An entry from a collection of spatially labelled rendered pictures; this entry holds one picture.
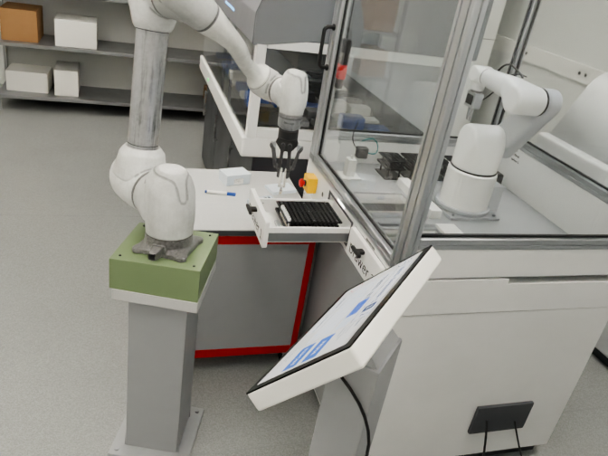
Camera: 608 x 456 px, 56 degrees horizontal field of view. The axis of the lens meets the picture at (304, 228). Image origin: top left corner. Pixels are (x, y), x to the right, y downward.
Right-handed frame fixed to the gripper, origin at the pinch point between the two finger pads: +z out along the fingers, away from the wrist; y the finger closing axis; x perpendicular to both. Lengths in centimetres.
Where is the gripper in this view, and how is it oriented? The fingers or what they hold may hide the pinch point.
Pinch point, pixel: (282, 177)
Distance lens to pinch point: 221.8
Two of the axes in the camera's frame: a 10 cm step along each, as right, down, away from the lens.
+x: 0.8, -4.5, 8.9
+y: 9.9, 1.6, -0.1
